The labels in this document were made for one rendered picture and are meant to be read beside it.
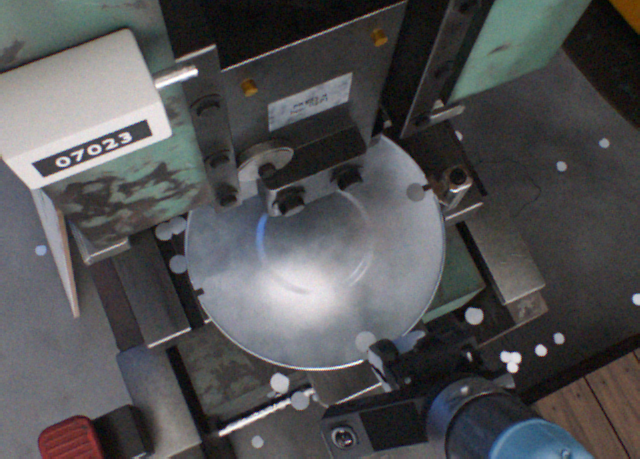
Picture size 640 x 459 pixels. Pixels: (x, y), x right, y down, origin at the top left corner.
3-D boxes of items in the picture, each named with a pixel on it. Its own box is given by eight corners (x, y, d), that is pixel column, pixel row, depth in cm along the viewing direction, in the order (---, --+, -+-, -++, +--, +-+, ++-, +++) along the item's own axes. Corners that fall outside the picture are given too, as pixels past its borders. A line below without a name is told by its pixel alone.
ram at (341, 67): (389, 184, 81) (446, 38, 52) (251, 242, 78) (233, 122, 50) (319, 42, 85) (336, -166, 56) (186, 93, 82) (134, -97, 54)
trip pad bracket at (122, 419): (171, 452, 108) (147, 452, 89) (102, 483, 106) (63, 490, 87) (155, 410, 109) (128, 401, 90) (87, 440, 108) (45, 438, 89)
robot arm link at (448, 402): (464, 502, 62) (426, 412, 60) (442, 477, 66) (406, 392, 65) (546, 457, 63) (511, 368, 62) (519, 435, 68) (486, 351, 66)
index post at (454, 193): (458, 206, 100) (476, 181, 91) (437, 215, 99) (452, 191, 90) (448, 186, 100) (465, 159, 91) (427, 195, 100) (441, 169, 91)
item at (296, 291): (250, 416, 85) (250, 415, 84) (146, 180, 91) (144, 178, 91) (490, 299, 88) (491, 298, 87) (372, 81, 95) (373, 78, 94)
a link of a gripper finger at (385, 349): (395, 367, 82) (425, 394, 73) (379, 374, 81) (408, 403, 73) (378, 326, 81) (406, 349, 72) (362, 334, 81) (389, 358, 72)
